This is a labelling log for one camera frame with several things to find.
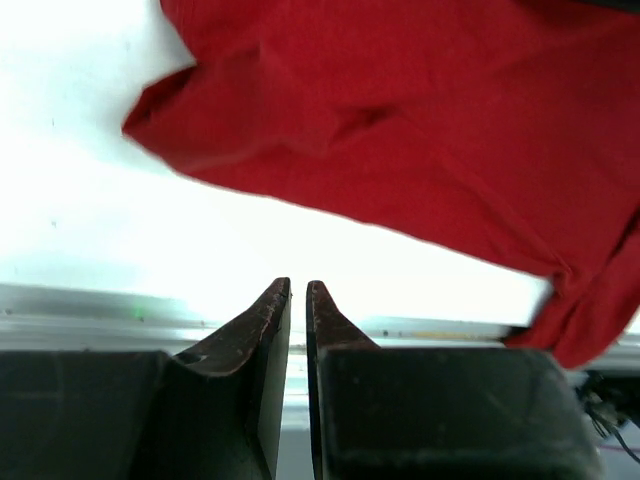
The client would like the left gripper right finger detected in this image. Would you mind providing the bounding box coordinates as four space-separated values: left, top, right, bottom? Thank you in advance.
306 281 603 480

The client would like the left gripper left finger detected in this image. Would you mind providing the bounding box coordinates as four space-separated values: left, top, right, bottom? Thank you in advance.
1 278 291 479

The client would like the dark red t shirt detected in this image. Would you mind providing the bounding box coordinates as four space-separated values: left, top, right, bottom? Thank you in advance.
122 0 639 368

